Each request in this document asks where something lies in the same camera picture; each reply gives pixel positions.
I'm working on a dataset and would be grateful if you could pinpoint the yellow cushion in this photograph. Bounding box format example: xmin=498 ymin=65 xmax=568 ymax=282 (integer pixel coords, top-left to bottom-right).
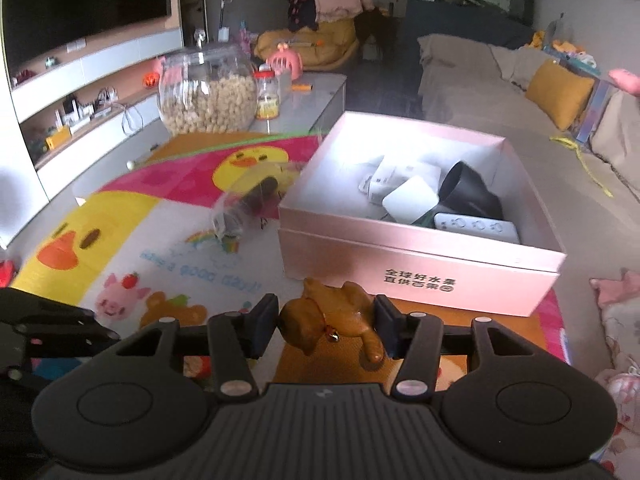
xmin=525 ymin=60 xmax=594 ymax=131

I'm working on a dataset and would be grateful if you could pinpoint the pink plush toy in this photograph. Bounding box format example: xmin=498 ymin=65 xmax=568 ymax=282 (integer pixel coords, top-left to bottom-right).
xmin=608 ymin=68 xmax=640 ymax=96

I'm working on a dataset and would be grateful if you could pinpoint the glass jar of peanuts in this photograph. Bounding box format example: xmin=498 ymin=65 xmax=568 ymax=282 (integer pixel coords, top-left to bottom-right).
xmin=158 ymin=42 xmax=257 ymax=136

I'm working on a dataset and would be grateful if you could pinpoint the clear plastic bag with items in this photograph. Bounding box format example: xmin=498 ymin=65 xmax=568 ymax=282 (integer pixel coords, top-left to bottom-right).
xmin=212 ymin=162 xmax=306 ymax=242

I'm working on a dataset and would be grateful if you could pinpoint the white low coffee table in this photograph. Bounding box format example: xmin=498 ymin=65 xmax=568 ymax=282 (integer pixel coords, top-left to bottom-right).
xmin=250 ymin=73 xmax=347 ymax=136

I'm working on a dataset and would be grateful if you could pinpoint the white small rectangular box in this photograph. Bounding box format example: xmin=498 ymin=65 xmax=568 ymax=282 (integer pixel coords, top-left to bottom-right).
xmin=382 ymin=177 xmax=439 ymax=224

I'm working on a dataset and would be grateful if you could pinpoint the white long charger box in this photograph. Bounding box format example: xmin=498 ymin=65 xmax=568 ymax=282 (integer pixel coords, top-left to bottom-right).
xmin=434 ymin=212 xmax=521 ymax=244

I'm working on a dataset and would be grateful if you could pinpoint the white product box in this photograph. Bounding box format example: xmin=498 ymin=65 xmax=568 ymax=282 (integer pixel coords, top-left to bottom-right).
xmin=358 ymin=155 xmax=442 ymax=206

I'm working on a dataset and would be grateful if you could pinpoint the beige covered sofa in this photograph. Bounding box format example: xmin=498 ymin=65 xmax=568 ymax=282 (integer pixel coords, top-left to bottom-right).
xmin=412 ymin=34 xmax=639 ymax=375

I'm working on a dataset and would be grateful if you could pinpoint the pink floral blanket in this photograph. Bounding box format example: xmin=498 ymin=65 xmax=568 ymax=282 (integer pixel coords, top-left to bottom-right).
xmin=590 ymin=270 xmax=639 ymax=479

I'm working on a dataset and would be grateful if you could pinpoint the black cylindrical cup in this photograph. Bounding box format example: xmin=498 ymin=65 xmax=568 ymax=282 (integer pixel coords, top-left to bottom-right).
xmin=438 ymin=162 xmax=504 ymax=220

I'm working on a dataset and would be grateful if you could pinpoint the orange pumpkin ornament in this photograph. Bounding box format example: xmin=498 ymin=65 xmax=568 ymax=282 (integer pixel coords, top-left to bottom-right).
xmin=142 ymin=72 xmax=160 ymax=88

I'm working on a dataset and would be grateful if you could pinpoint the small red-lid jar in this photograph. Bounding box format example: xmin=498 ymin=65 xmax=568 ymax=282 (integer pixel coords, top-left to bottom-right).
xmin=254 ymin=70 xmax=280 ymax=120

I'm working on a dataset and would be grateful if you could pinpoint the colourful cartoon play mat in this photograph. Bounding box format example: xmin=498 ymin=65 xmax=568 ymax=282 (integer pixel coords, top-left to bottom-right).
xmin=11 ymin=146 xmax=568 ymax=390

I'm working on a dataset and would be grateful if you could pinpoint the brown dog figurine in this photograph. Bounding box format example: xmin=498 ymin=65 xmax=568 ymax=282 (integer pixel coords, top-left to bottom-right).
xmin=279 ymin=278 xmax=385 ymax=365

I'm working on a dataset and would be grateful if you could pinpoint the pink open gift box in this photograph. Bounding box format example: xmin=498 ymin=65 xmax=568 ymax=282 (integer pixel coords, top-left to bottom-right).
xmin=279 ymin=112 xmax=566 ymax=316

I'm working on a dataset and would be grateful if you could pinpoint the pink toy pig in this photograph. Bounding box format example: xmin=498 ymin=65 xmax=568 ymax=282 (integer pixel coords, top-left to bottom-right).
xmin=267 ymin=42 xmax=304 ymax=81

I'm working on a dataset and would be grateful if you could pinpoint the yellow beanbag chair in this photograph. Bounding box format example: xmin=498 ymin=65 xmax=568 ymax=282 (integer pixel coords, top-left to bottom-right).
xmin=254 ymin=20 xmax=359 ymax=72

